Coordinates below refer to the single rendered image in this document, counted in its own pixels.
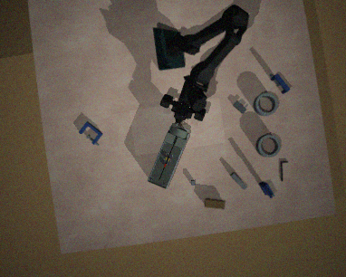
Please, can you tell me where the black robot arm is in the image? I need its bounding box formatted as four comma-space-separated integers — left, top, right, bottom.
166, 5, 249, 120

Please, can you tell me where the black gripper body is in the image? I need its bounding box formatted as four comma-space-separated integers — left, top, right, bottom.
160, 93, 206, 121

